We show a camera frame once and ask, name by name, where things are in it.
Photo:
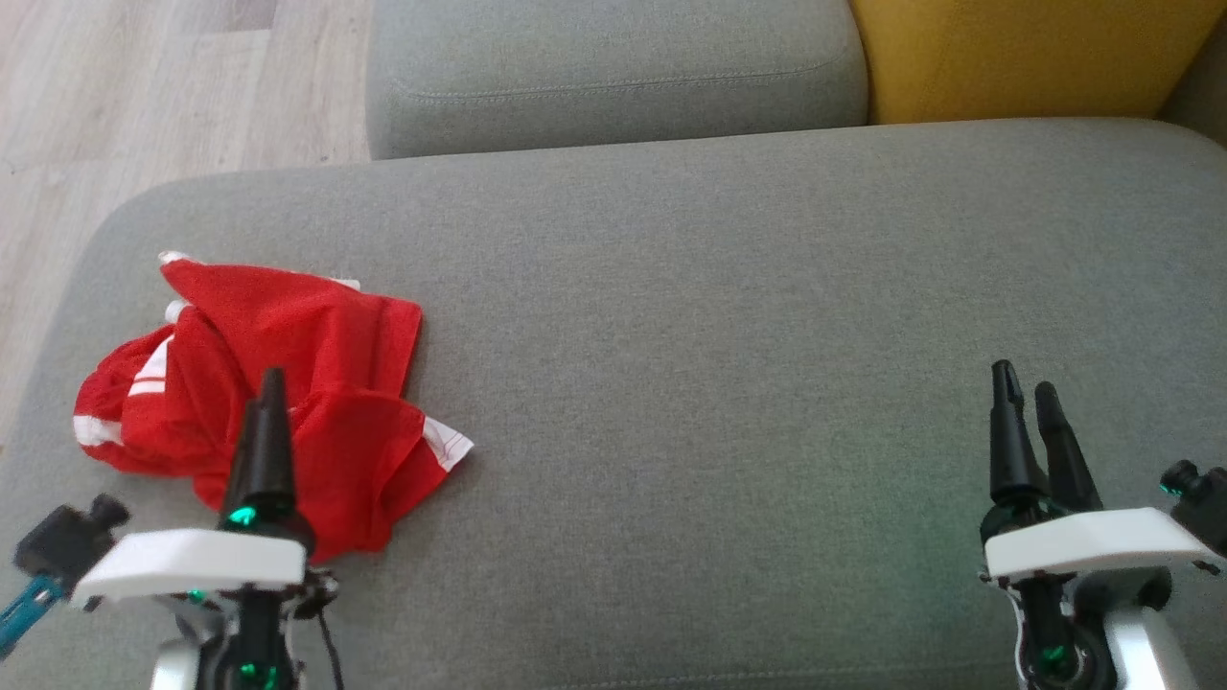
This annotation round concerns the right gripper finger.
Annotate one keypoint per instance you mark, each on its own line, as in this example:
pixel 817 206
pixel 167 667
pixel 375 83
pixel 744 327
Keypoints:
pixel 1064 450
pixel 1008 441

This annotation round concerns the large yellow sofa back cushion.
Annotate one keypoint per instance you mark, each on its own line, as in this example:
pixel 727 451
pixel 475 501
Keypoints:
pixel 1007 57

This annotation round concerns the red shorts with white stripe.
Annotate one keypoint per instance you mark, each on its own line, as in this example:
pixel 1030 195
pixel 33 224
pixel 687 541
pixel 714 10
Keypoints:
pixel 364 460

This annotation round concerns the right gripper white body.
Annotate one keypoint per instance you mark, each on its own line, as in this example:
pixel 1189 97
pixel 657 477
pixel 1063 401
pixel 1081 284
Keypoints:
pixel 1093 541

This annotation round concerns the grey sofa back cushion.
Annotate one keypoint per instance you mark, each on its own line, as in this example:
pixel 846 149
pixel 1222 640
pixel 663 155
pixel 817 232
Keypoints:
pixel 613 67

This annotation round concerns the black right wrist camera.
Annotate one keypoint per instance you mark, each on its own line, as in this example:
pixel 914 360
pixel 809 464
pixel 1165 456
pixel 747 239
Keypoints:
pixel 1198 498

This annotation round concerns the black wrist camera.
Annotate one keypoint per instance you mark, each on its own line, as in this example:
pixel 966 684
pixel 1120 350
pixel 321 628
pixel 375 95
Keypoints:
pixel 1198 498
pixel 62 541

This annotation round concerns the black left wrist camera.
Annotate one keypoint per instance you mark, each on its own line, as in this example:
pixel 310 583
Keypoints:
pixel 62 541

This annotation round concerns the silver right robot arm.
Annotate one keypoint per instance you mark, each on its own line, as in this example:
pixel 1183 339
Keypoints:
pixel 1136 642

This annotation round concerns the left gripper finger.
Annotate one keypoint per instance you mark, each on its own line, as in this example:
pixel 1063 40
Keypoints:
pixel 244 470
pixel 278 450

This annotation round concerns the grey and yellow sofa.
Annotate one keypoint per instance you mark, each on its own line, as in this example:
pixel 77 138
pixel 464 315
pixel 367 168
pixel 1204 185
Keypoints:
pixel 671 335

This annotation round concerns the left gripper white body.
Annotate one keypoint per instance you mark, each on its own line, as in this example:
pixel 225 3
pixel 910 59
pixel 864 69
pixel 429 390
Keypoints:
pixel 192 565

